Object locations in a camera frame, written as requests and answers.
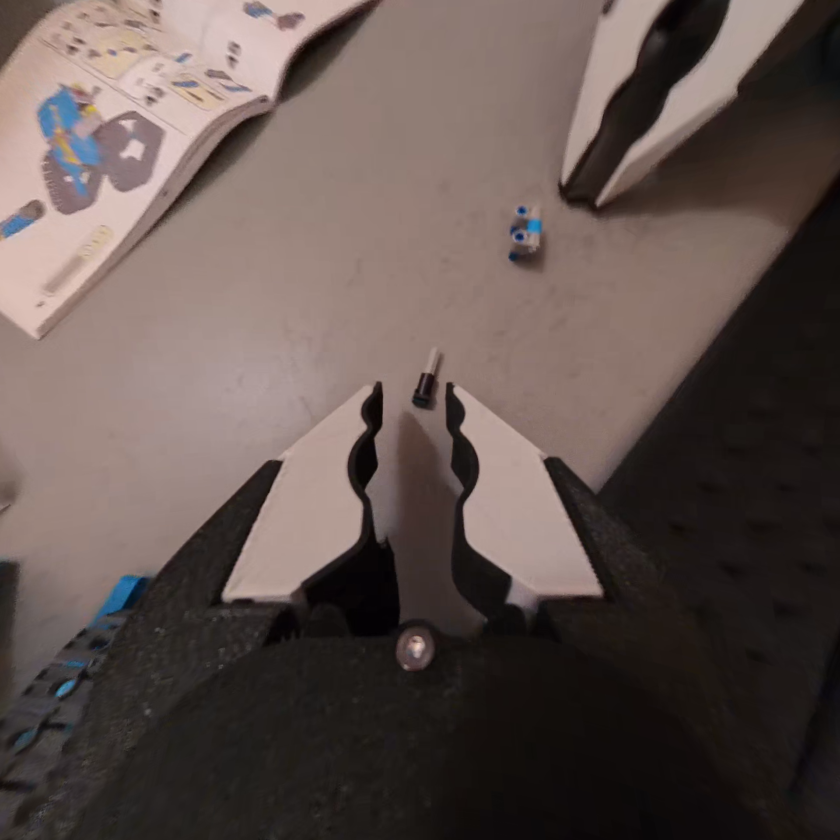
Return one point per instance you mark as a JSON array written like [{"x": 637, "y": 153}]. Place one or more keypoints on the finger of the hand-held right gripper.
[
  {"x": 594, "y": 79},
  {"x": 709, "y": 79}
]

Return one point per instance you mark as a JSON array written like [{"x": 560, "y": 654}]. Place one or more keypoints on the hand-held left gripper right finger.
[{"x": 525, "y": 525}]

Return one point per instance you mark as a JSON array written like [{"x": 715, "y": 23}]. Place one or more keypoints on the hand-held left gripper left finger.
[{"x": 302, "y": 525}]

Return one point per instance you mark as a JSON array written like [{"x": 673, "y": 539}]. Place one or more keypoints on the black tube connector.
[{"x": 421, "y": 392}]

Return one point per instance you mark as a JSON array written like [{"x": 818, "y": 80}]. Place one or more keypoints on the grey desk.
[{"x": 328, "y": 229}]

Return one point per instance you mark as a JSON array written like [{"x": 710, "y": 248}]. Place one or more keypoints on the dark perforated panel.
[{"x": 754, "y": 459}]

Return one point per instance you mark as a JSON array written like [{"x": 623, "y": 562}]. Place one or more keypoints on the blue tracked toy robot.
[{"x": 59, "y": 682}]

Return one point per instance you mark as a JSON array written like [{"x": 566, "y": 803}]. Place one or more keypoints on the instruction booklet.
[{"x": 131, "y": 98}]

